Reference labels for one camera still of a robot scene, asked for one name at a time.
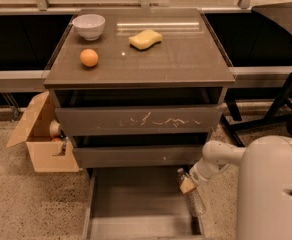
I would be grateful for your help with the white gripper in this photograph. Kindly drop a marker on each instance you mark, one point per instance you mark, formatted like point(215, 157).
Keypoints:
point(198, 174)

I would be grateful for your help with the white ceramic bowl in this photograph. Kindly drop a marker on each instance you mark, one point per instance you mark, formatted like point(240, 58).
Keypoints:
point(89, 26)

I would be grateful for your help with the clear plastic water bottle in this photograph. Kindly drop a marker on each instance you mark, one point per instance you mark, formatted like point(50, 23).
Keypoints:
point(193, 199)

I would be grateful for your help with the black office chair base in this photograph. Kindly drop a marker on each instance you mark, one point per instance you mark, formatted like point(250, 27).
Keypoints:
point(270, 117)

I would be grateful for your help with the grey drawer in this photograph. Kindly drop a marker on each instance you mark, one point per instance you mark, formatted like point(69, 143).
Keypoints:
point(138, 120)
point(137, 156)
point(138, 203)

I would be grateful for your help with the yellow sponge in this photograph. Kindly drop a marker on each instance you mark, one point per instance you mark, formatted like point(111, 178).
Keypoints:
point(145, 39)

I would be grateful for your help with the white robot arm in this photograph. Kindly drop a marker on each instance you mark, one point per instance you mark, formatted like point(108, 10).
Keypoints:
point(264, 194)

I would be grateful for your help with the bottom grey drawer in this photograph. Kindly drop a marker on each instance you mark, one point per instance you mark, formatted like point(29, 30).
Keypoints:
point(138, 203)

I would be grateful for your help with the grey drawer cabinet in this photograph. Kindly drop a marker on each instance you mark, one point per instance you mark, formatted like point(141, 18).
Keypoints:
point(185, 69)

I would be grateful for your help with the orange fruit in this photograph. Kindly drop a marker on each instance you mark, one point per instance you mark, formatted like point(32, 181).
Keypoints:
point(89, 57)

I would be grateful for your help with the top grey drawer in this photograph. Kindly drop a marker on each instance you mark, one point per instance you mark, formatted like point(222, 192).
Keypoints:
point(138, 120)

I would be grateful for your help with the middle grey drawer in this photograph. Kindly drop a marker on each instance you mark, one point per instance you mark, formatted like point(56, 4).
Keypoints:
point(137, 156)

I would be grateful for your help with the white cup in box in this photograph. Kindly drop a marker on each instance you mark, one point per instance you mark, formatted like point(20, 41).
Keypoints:
point(55, 129)

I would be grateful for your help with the cardboard box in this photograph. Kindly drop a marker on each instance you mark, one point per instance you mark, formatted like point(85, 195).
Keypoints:
point(47, 154)

